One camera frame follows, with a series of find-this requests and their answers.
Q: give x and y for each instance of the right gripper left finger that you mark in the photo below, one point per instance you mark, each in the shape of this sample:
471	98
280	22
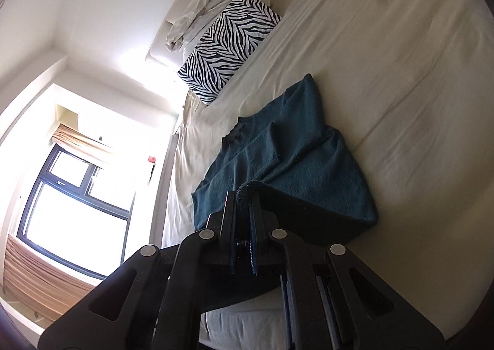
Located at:
220	256

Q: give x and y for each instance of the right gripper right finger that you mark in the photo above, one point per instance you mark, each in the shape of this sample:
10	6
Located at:
263	252

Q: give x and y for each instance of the teal knitted sweater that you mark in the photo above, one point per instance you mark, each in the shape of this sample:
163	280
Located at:
298	164

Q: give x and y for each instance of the dark framed window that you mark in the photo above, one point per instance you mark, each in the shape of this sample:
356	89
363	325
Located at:
78	214

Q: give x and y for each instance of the brown roman blind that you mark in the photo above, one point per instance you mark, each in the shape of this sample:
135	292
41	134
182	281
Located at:
79	143

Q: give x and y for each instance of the brown striped curtain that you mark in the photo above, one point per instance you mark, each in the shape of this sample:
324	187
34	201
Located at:
38	284

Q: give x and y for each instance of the zebra print pillow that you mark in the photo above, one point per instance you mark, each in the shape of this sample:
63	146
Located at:
226	46

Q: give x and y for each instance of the cream bed sheet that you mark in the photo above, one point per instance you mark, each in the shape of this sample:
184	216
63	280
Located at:
409	84

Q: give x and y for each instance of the white crumpled duvet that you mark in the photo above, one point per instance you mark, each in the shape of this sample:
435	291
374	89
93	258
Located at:
196	17

